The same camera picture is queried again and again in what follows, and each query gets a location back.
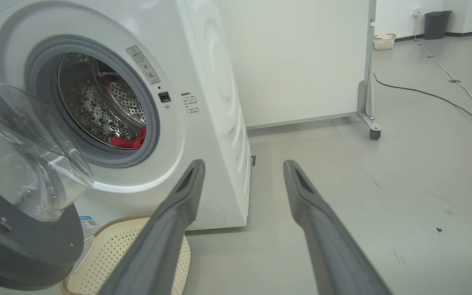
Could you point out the white front-load washing machine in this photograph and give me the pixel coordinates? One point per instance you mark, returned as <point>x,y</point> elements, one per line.
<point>203,123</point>

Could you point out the dark grey waste bin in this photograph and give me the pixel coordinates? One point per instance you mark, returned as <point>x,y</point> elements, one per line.
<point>436,25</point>

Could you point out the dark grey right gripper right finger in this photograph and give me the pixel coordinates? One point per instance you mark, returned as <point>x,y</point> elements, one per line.
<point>330,246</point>

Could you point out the cream perforated laundry basket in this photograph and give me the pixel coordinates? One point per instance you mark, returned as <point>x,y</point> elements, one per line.
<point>109,254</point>

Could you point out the white partition panel on casters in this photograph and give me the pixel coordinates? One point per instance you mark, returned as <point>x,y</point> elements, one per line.
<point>301,61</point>

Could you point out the white wall socket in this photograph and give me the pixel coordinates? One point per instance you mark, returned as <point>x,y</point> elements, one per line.
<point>416,12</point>

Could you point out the blue energy label sticker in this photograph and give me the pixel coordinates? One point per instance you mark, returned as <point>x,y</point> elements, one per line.
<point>89,224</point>

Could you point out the round dark washer door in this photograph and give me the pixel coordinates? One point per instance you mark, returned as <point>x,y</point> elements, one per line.
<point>14,246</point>

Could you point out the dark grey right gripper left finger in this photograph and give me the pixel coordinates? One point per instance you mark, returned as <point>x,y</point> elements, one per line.
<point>158,246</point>

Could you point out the plain red garment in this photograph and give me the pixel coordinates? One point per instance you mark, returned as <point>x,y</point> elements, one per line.
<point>125,142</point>

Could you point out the small white background basket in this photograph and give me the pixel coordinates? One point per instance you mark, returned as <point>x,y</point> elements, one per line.
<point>384,42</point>

